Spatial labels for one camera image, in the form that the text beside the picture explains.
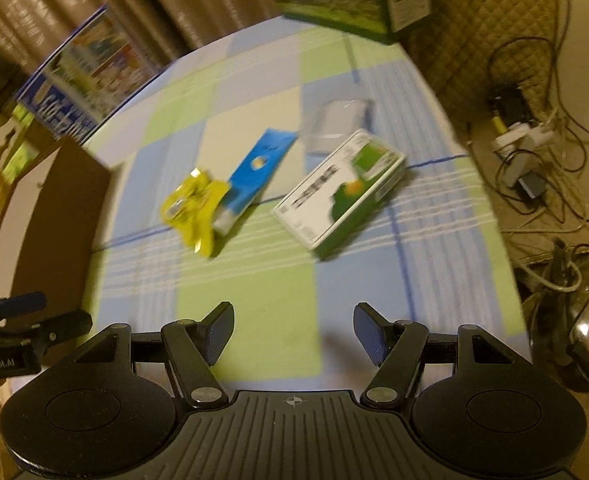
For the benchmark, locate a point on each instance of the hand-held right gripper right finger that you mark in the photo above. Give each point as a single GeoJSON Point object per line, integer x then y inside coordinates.
{"type": "Point", "coordinates": [369, 332]}

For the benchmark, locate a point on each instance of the black power adapter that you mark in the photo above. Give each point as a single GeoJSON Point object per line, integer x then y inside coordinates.
{"type": "Point", "coordinates": [532, 186]}

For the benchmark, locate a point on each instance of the white power strip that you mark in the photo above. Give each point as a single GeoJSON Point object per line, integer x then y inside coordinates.
{"type": "Point", "coordinates": [524, 137]}

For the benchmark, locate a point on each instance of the blue milk carton case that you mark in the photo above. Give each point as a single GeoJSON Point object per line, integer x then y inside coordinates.
{"type": "Point", "coordinates": [94, 70]}

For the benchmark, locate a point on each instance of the yellow snack packet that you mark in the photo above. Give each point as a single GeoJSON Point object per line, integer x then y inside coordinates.
{"type": "Point", "coordinates": [194, 210]}

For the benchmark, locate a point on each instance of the clear plastic pouch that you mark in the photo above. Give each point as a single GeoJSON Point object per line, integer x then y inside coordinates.
{"type": "Point", "coordinates": [334, 120]}

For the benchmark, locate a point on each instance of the brown cardboard box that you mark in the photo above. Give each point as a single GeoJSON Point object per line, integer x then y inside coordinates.
{"type": "Point", "coordinates": [69, 220]}

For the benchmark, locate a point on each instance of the quilted beige chair cover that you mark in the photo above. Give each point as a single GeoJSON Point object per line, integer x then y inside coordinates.
{"type": "Point", "coordinates": [474, 35]}

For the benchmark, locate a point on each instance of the brown curtain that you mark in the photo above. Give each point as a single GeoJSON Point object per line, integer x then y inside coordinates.
{"type": "Point", "coordinates": [174, 0]}

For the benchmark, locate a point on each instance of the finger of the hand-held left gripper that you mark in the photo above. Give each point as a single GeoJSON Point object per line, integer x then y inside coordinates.
{"type": "Point", "coordinates": [69, 325]}
{"type": "Point", "coordinates": [24, 303]}

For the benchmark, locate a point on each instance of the blue packet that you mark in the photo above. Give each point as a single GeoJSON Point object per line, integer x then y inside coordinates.
{"type": "Point", "coordinates": [254, 170]}

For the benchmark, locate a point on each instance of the stack of green tissue packs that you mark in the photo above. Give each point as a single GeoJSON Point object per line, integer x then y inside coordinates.
{"type": "Point", "coordinates": [19, 157]}

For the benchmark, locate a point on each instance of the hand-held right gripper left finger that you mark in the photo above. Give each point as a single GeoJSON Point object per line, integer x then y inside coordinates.
{"type": "Point", "coordinates": [219, 332]}

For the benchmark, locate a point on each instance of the cream wooden chair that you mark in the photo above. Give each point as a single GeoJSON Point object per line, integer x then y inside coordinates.
{"type": "Point", "coordinates": [2, 145]}

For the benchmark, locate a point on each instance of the green white milk carton case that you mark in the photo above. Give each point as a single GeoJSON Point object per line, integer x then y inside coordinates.
{"type": "Point", "coordinates": [334, 0]}

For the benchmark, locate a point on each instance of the green white small box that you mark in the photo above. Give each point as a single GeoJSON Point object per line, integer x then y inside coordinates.
{"type": "Point", "coordinates": [344, 195]}

